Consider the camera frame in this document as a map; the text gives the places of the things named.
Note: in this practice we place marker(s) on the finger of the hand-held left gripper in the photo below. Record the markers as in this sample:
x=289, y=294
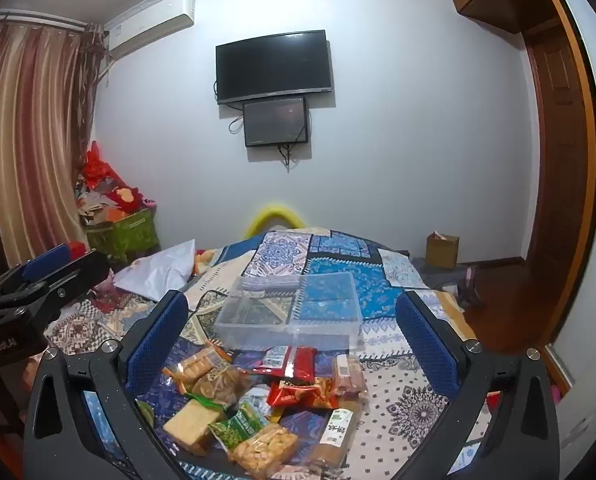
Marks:
x=80, y=272
x=43, y=260

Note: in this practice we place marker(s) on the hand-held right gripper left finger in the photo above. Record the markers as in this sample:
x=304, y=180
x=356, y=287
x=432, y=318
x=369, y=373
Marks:
x=155, y=345

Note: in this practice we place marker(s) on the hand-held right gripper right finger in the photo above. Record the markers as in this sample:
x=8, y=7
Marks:
x=425, y=345

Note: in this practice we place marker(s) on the clear cookie packet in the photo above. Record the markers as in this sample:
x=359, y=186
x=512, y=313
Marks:
x=195, y=365

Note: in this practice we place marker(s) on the brown fried snack packet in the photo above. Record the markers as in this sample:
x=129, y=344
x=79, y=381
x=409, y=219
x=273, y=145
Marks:
x=223, y=384

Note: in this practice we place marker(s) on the pink sausage packet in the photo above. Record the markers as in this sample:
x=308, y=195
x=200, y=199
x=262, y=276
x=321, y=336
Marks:
x=350, y=372

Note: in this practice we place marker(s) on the tan cake block packet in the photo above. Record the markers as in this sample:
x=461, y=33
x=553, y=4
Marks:
x=190, y=425

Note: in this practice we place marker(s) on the green pea packet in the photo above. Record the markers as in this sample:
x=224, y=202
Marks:
x=238, y=425

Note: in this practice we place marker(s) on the blue white label packet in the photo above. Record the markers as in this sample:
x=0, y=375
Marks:
x=275, y=357

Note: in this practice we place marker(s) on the plain red snack packet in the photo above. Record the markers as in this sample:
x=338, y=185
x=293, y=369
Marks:
x=303, y=360

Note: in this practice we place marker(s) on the green label brown packet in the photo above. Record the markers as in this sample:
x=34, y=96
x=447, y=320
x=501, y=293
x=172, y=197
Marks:
x=335, y=430

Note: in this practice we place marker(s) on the clear plastic container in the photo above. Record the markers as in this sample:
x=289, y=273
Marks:
x=288, y=327

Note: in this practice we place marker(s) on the red orange snack packet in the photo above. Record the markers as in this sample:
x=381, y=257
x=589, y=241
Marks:
x=298, y=393

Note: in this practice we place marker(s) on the puffed rice bar packet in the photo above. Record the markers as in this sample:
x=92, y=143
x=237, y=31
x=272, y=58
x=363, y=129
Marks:
x=263, y=449

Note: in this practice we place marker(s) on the green storage box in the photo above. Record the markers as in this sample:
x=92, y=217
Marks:
x=125, y=237

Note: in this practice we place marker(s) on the white plastic bag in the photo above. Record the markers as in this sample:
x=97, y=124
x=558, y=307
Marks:
x=153, y=270

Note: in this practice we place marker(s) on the dark slipper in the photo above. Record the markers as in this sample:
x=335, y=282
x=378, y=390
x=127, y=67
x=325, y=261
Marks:
x=470, y=287

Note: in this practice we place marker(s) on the small cardboard box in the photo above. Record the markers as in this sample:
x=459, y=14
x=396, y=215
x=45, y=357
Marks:
x=442, y=252

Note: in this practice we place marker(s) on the orange printed cloth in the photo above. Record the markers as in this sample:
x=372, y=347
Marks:
x=203, y=260

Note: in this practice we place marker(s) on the striped brown curtain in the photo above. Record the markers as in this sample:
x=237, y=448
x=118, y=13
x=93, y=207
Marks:
x=28, y=135

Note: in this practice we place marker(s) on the yellow foam arch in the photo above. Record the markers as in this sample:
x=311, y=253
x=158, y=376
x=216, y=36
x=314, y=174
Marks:
x=273, y=210

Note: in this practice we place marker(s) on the brown wooden door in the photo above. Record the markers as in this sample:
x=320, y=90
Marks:
x=558, y=150

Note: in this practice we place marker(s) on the small black wall monitor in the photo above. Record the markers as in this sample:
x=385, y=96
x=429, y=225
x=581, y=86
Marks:
x=275, y=122

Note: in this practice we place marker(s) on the white wall air conditioner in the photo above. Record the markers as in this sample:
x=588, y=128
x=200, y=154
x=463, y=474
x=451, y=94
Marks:
x=148, y=30

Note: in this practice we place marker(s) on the large black wall television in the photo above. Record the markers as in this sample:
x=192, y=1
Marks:
x=273, y=67

